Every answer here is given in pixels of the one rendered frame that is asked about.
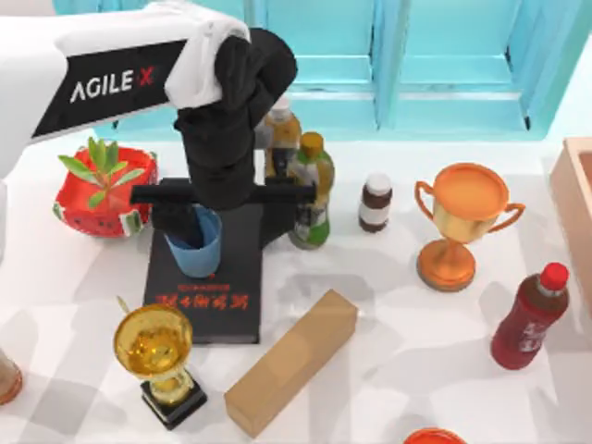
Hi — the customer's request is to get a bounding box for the red bottle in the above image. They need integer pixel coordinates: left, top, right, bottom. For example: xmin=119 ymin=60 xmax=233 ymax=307
xmin=489 ymin=262 xmax=571 ymax=371

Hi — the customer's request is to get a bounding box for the orange round object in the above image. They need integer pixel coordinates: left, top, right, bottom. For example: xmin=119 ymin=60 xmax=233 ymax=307
xmin=401 ymin=426 xmax=469 ymax=444

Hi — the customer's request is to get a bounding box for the green bottle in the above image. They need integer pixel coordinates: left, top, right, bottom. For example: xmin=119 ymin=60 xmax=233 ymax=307
xmin=287 ymin=131 xmax=337 ymax=252

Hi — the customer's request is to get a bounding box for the gold trophy with black base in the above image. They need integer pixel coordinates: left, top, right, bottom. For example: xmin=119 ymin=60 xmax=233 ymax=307
xmin=112 ymin=295 xmax=209 ymax=432

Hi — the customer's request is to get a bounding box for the blue cup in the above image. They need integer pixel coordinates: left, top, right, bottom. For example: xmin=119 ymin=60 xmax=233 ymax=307
xmin=164 ymin=204 xmax=224 ymax=278

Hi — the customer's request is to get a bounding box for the salmon-coloured box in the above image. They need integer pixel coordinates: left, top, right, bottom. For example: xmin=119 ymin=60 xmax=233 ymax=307
xmin=549 ymin=136 xmax=592 ymax=263

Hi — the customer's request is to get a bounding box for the orange and gold trophy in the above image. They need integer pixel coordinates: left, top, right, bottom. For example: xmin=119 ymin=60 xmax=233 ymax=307
xmin=413 ymin=162 xmax=526 ymax=292

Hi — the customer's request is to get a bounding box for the brown cardboard box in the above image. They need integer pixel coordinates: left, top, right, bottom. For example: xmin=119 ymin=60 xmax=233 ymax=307
xmin=223 ymin=289 xmax=360 ymax=438

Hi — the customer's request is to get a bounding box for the small brown bottle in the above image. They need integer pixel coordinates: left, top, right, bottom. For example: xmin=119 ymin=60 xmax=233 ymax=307
xmin=358 ymin=172 xmax=394 ymax=234

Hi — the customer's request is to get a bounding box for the yellow tea bottle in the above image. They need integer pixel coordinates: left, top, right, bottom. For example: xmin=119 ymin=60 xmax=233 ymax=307
xmin=262 ymin=95 xmax=302 ymax=182

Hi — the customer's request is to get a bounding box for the black book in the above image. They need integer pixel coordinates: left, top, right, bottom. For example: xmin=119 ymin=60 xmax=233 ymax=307
xmin=142 ymin=177 xmax=265 ymax=346

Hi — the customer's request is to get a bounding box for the watermelon plant pot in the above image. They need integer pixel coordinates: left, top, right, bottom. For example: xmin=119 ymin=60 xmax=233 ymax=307
xmin=52 ymin=137 xmax=161 ymax=240

